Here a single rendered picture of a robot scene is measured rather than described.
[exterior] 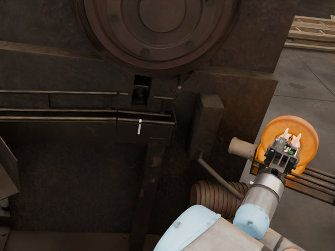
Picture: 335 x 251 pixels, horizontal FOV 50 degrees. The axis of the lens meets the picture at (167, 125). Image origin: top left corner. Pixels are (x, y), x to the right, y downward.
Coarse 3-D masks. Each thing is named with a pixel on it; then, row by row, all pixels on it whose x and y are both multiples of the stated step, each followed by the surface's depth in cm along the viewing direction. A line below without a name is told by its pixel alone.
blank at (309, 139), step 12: (276, 120) 102; (288, 120) 100; (300, 120) 100; (264, 132) 105; (276, 132) 103; (288, 132) 101; (300, 132) 100; (312, 132) 98; (264, 144) 106; (300, 144) 101; (312, 144) 99; (300, 156) 103; (312, 156) 101
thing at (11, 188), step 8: (0, 136) 100; (0, 144) 101; (0, 152) 103; (8, 152) 97; (0, 160) 106; (8, 160) 99; (16, 160) 93; (0, 168) 105; (8, 168) 101; (16, 168) 95; (0, 176) 103; (8, 176) 103; (16, 176) 97; (0, 184) 101; (8, 184) 101; (16, 184) 99; (0, 192) 98; (8, 192) 99; (16, 192) 99; (0, 200) 97
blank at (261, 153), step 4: (288, 140) 113; (260, 148) 119; (260, 152) 119; (264, 152) 119; (260, 156) 120; (264, 156) 119; (296, 168) 116; (300, 168) 115; (304, 168) 114; (296, 172) 116; (300, 172) 115; (292, 176) 117
